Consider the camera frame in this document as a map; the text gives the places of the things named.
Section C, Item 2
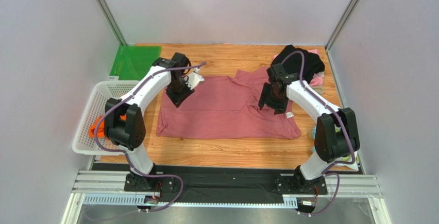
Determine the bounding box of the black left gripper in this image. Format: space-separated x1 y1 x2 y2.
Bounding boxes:
165 76 195 108

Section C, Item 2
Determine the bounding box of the dusty red t-shirt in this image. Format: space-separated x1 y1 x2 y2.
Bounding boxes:
156 67 301 139

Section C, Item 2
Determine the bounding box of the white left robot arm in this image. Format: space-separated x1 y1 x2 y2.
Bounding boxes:
98 53 195 180

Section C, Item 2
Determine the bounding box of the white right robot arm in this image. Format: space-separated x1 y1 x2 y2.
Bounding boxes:
259 63 360 184

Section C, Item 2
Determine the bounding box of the pink folded t-shirt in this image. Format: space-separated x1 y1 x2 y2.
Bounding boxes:
284 49 325 87

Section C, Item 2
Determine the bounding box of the beige folded t-shirt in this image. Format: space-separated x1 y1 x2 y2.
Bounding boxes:
312 85 325 95

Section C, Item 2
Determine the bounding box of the black folded t-shirt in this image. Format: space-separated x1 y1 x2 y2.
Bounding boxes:
271 45 326 83

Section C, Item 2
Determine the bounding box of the green plastic folder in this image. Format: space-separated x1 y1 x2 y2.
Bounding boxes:
109 45 162 80

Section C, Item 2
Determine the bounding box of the orange t-shirt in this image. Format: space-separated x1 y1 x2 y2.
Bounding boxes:
89 115 106 139

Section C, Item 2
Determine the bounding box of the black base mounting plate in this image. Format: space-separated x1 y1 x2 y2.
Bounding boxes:
92 163 328 204

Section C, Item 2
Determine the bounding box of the green children's book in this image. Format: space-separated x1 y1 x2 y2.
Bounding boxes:
339 151 360 171

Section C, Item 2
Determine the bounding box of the white plastic laundry basket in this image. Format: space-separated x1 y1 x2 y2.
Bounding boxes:
72 80 138 156

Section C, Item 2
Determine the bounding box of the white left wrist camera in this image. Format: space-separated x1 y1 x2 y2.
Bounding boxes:
187 68 205 90

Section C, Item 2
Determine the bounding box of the white cable duct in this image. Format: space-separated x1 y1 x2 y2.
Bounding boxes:
82 195 298 209

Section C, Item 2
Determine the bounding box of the aluminium frame rail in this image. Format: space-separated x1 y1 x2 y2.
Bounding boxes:
62 170 391 223

